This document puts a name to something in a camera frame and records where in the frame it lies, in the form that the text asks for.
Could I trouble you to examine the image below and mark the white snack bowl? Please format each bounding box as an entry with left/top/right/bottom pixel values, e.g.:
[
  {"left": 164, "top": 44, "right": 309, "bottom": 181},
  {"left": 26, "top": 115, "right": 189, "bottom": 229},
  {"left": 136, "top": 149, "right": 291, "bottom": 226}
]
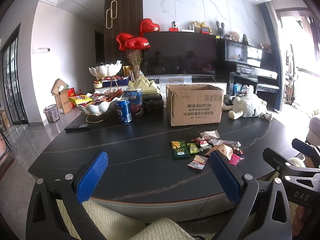
[
  {"left": 77, "top": 95, "right": 121, "bottom": 115},
  {"left": 89, "top": 60, "right": 122, "bottom": 78}
]

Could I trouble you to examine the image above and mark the blue soda can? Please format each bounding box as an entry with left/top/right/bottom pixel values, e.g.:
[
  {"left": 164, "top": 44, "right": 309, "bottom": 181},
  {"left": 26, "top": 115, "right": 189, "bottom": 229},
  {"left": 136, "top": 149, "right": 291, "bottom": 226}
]
[{"left": 117, "top": 98, "right": 132, "bottom": 124}]

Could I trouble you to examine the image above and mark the black piano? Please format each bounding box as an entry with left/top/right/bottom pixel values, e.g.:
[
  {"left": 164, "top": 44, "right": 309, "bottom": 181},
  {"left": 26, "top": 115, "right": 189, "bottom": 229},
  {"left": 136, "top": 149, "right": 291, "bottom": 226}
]
[{"left": 217, "top": 39, "right": 280, "bottom": 95}]

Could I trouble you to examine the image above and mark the small green candy packet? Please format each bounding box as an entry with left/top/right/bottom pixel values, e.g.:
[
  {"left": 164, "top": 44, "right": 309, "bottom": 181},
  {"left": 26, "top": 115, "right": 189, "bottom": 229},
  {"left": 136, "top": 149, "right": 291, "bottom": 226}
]
[{"left": 187, "top": 143, "right": 200, "bottom": 154}]

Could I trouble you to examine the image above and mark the grey bunny figurine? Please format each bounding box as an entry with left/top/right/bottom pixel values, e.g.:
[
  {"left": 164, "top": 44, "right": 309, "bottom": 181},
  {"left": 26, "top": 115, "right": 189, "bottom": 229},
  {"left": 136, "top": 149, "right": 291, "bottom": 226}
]
[{"left": 216, "top": 21, "right": 225, "bottom": 37}]

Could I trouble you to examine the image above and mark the black television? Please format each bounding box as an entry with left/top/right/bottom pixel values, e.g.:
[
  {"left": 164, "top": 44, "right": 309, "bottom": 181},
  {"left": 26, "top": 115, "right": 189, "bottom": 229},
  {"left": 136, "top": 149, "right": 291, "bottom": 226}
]
[{"left": 141, "top": 31, "right": 217, "bottom": 76}]

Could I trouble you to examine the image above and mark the red heart balloon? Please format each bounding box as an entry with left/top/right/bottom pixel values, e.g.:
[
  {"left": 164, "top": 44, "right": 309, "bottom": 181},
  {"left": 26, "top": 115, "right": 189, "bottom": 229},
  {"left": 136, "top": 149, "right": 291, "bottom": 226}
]
[
  {"left": 116, "top": 33, "right": 150, "bottom": 51},
  {"left": 139, "top": 18, "right": 160, "bottom": 36}
]

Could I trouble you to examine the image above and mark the white red snack packet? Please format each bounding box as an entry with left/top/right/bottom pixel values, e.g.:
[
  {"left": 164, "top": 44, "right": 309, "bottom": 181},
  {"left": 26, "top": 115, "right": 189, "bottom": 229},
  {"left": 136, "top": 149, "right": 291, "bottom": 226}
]
[{"left": 188, "top": 155, "right": 208, "bottom": 170}]

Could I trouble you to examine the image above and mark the red heart balloon upper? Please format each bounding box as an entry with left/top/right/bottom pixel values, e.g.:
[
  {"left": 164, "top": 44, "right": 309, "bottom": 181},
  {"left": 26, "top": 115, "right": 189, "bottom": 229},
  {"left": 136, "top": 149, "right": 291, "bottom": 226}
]
[{"left": 139, "top": 18, "right": 160, "bottom": 36}]

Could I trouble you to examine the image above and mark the piano stool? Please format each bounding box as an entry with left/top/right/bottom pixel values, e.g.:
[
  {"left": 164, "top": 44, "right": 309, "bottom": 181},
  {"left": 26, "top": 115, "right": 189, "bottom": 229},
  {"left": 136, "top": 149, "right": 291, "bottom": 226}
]
[{"left": 255, "top": 83, "right": 279, "bottom": 111}]

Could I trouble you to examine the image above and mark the open cardboard box on floor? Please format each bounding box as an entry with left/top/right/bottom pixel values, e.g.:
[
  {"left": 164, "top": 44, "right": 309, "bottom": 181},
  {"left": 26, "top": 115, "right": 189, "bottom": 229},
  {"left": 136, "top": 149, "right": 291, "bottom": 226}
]
[{"left": 51, "top": 79, "right": 72, "bottom": 114}]

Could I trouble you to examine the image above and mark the blue snack canister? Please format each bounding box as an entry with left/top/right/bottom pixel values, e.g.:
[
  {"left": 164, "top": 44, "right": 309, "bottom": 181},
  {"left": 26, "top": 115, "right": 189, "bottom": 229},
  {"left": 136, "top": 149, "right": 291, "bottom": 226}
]
[{"left": 124, "top": 88, "right": 143, "bottom": 118}]

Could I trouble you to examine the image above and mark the black box on table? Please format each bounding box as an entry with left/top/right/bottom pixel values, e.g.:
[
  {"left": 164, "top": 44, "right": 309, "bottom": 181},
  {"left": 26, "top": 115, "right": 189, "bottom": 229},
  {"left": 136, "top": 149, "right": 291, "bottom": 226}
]
[{"left": 143, "top": 94, "right": 164, "bottom": 116}]

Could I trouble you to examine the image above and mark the pink snack packet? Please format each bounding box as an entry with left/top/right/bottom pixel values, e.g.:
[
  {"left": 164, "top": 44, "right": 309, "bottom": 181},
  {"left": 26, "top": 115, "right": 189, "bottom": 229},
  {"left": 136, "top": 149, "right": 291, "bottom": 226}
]
[{"left": 228, "top": 154, "right": 245, "bottom": 166}]

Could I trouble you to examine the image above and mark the silver long snack packet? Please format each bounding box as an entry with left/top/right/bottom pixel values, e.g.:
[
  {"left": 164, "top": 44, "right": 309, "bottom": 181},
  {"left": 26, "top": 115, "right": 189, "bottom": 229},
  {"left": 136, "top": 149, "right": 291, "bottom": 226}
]
[{"left": 208, "top": 139, "right": 241, "bottom": 147}]

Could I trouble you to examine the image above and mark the blue curtain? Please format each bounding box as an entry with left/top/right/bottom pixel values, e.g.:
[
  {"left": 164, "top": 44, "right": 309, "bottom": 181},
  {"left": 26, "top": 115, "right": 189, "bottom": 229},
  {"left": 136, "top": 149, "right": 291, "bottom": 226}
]
[{"left": 257, "top": 2, "right": 286, "bottom": 112}]

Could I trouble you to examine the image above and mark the white tv cabinet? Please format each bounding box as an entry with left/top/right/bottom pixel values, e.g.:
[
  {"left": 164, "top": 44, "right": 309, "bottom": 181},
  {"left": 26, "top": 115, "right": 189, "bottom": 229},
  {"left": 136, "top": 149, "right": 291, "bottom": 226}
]
[{"left": 147, "top": 74, "right": 227, "bottom": 92}]

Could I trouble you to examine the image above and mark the grey trash bin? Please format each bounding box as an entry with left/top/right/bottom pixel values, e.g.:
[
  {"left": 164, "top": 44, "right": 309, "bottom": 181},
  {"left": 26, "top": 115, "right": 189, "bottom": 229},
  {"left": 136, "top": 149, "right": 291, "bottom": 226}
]
[{"left": 43, "top": 104, "right": 60, "bottom": 123}]

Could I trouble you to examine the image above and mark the beige snack packet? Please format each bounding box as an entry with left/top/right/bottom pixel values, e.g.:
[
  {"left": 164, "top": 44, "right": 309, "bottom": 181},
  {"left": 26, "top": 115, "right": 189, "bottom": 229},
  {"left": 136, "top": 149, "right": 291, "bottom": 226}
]
[{"left": 200, "top": 130, "right": 220, "bottom": 141}]

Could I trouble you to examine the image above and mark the yellow mountain shaped tissue box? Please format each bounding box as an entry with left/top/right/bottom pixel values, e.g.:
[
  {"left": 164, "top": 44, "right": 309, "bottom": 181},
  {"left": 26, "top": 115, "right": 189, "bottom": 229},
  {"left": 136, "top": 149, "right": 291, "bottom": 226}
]
[{"left": 126, "top": 74, "right": 160, "bottom": 94}]

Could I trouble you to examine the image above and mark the orange white snack packet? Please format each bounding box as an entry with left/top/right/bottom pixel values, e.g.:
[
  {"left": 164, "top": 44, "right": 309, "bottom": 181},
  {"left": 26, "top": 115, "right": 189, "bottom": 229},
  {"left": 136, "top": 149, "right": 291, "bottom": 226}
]
[{"left": 212, "top": 144, "right": 233, "bottom": 160}]

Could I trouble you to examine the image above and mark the dried flower vase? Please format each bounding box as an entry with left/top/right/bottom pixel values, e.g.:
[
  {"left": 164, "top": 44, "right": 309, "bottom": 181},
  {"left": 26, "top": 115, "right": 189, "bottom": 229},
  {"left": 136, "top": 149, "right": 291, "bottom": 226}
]
[{"left": 125, "top": 49, "right": 143, "bottom": 79}]

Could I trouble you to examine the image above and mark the white plush sheep toy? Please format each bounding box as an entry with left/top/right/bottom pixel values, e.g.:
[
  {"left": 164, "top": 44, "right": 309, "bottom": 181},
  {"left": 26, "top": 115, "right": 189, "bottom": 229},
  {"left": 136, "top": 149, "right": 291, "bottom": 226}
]
[{"left": 222, "top": 85, "right": 273, "bottom": 121}]

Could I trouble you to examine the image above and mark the white upper snack bowl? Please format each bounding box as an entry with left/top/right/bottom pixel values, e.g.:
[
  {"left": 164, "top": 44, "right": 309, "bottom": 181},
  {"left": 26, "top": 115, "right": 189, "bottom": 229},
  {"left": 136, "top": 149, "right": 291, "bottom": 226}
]
[{"left": 89, "top": 60, "right": 122, "bottom": 78}]

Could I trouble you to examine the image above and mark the white lower snack bowl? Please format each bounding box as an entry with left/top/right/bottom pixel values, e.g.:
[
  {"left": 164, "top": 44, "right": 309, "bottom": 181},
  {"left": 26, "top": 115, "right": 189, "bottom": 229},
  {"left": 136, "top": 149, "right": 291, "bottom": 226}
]
[{"left": 77, "top": 95, "right": 121, "bottom": 115}]

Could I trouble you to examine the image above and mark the red heart balloon lower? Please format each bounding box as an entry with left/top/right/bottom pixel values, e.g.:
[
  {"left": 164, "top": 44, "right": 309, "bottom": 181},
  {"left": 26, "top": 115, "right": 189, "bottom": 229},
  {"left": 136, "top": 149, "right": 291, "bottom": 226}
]
[{"left": 116, "top": 33, "right": 150, "bottom": 51}]

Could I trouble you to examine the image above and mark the brown cardboard box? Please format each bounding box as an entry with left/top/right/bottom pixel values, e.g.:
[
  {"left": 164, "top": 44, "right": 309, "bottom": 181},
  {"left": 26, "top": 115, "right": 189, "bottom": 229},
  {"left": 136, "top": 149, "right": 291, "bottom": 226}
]
[{"left": 166, "top": 85, "right": 224, "bottom": 126}]

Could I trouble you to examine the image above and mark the green snack packet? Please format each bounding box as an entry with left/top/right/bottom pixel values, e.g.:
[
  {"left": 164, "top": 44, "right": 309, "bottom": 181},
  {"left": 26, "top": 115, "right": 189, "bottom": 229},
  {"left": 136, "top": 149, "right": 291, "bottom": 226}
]
[{"left": 170, "top": 140, "right": 190, "bottom": 159}]

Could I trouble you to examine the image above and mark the black remote control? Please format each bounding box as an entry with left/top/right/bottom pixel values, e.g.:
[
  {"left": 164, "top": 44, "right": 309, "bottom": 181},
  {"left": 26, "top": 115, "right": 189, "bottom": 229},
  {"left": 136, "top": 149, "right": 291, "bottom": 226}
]
[{"left": 65, "top": 124, "right": 89, "bottom": 132}]

